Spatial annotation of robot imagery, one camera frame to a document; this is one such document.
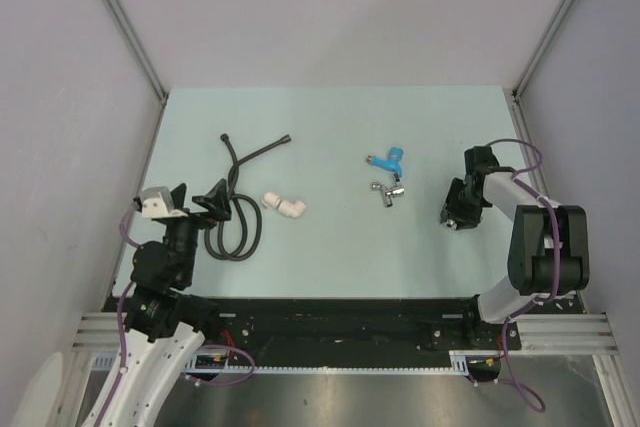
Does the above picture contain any blue plastic faucet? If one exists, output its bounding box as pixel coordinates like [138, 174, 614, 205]
[366, 147, 404, 179]

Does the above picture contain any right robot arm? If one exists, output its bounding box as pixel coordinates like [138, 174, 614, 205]
[440, 144, 590, 348]

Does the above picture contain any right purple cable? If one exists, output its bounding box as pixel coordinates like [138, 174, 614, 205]
[474, 139, 564, 414]

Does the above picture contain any perforated cable tray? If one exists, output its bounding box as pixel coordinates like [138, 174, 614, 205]
[89, 349, 501, 378]

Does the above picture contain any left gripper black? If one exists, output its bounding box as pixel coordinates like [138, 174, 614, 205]
[165, 178, 231, 284]

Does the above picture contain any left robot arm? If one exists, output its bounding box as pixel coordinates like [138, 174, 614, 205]
[85, 180, 231, 426]

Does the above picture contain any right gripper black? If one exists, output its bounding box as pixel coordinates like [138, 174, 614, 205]
[439, 177, 486, 230]

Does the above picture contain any black flexible hose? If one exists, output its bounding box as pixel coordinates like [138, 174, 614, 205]
[204, 132, 293, 263]

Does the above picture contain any purple cable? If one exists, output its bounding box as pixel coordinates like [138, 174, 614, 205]
[474, 139, 564, 414]
[89, 209, 257, 427]

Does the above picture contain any white elbow pipe fitting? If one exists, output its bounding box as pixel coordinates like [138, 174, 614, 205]
[278, 200, 307, 219]

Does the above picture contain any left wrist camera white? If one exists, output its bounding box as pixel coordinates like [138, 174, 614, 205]
[134, 186, 174, 219]

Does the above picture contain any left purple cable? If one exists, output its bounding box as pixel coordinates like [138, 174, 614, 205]
[89, 209, 257, 427]

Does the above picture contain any white straight pipe fitting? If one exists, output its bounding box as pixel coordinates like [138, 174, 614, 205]
[262, 191, 282, 209]

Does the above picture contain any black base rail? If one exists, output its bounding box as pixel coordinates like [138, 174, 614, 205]
[205, 297, 525, 371]

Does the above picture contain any chrome metal faucet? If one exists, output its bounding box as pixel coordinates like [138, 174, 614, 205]
[371, 182, 405, 208]

